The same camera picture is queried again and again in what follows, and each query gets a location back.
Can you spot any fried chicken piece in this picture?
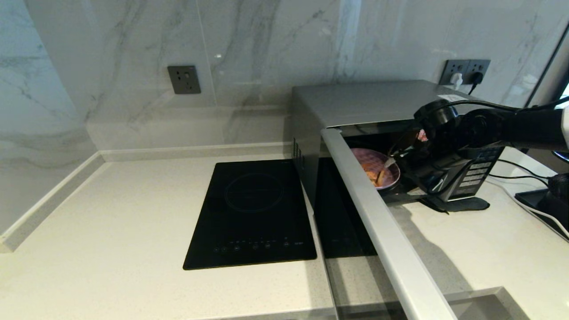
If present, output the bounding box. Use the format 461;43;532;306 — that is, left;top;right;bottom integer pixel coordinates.
361;162;386;184

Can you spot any purple plate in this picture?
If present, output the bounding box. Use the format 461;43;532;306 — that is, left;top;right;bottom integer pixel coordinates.
351;148;401;191

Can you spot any dark glass microwave door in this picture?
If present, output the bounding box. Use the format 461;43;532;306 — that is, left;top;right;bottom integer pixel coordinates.
313;128;458;320

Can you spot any black pad under microwave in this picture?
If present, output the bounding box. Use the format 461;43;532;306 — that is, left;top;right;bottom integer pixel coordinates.
420;197;490;213

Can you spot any black flat appliance base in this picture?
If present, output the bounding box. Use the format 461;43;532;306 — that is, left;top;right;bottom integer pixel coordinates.
516;189;552;209

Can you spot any black power plug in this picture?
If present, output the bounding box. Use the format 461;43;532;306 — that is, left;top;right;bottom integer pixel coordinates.
468;72;484;96

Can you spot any grey cabinet front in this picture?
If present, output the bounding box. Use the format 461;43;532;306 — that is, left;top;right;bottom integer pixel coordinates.
447;293;512;320

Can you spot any black induction cooktop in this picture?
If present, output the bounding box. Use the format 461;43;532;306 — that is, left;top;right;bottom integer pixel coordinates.
183;160;318;270

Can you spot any thin black power cable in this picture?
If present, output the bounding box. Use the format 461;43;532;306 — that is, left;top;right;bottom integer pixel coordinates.
498;159;552;180
488;174;549;184

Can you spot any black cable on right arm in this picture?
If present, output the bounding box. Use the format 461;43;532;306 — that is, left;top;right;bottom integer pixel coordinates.
416;100;569;117

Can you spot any grey double wall socket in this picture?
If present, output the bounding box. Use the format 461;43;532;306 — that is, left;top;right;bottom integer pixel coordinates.
440;59;491;86

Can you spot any white power cable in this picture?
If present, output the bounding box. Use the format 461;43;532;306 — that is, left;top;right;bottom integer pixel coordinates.
487;180;569;240

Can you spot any dark window frame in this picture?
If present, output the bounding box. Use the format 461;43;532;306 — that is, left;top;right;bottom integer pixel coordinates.
525;20;569;109

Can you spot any grey single wall socket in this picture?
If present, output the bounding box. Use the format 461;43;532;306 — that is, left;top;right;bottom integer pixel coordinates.
168;66;201;95

